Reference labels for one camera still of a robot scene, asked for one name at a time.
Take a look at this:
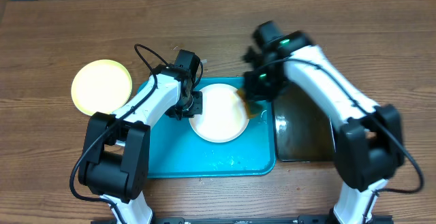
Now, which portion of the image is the yellow green sponge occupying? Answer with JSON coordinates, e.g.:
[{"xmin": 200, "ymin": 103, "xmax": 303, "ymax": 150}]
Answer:
[{"xmin": 236, "ymin": 89, "xmax": 263, "ymax": 119}]

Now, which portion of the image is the white plate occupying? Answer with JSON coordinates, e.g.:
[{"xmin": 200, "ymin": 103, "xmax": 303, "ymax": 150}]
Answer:
[{"xmin": 189, "ymin": 84, "xmax": 249, "ymax": 143}]

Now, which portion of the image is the yellow green plate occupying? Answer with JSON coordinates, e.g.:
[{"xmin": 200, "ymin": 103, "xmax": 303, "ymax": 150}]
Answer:
[{"xmin": 71, "ymin": 59, "xmax": 132, "ymax": 116}]

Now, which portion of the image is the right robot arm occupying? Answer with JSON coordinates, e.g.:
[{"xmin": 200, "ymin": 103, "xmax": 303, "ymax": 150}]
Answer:
[{"xmin": 238, "ymin": 21, "xmax": 405, "ymax": 223}]

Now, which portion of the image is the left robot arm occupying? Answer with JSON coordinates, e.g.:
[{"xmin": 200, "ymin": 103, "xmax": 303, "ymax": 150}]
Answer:
[{"xmin": 69, "ymin": 50, "xmax": 203, "ymax": 223}]

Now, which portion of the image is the black water tray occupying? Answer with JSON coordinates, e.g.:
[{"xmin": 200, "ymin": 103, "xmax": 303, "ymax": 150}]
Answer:
[{"xmin": 272, "ymin": 83, "xmax": 333, "ymax": 162}]

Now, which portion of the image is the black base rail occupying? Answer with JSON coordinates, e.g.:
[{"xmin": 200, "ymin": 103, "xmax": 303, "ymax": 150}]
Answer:
[{"xmin": 90, "ymin": 213, "xmax": 394, "ymax": 224}]

